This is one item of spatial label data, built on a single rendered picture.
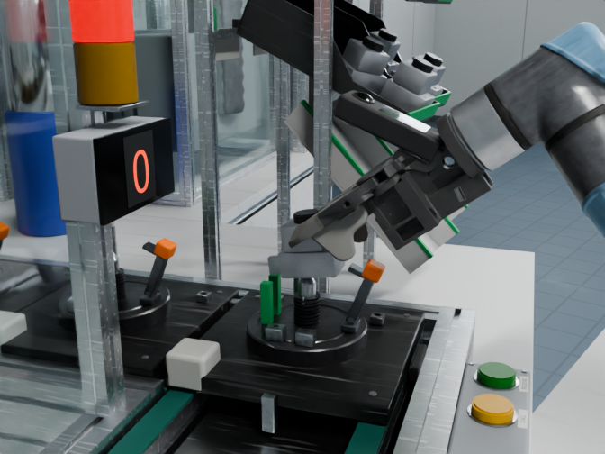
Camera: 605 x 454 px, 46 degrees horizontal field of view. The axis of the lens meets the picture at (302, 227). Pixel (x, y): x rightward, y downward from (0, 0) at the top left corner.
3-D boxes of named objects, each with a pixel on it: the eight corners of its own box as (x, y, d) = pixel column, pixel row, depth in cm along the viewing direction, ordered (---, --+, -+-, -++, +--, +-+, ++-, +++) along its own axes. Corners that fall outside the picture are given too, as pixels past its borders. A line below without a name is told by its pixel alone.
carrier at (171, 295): (239, 302, 98) (237, 215, 94) (153, 385, 76) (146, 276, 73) (88, 283, 105) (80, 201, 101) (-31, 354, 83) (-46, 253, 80)
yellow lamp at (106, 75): (149, 99, 62) (146, 41, 60) (118, 106, 57) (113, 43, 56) (99, 97, 63) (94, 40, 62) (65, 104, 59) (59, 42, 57)
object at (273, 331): (286, 337, 78) (286, 324, 78) (282, 342, 77) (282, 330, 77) (269, 334, 79) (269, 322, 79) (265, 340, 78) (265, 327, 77)
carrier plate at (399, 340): (424, 326, 91) (425, 310, 90) (388, 425, 69) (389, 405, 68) (249, 304, 98) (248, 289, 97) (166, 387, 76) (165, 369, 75)
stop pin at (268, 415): (278, 427, 73) (277, 393, 72) (274, 433, 72) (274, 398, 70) (266, 425, 73) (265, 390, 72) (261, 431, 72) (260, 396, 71)
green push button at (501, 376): (515, 380, 77) (517, 364, 76) (514, 399, 73) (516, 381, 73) (477, 375, 78) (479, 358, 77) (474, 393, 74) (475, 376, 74)
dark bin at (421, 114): (432, 117, 104) (456, 71, 100) (401, 130, 93) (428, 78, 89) (280, 31, 112) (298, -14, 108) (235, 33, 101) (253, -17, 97)
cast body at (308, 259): (346, 265, 81) (338, 205, 79) (336, 278, 77) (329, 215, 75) (276, 267, 84) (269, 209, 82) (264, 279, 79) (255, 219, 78)
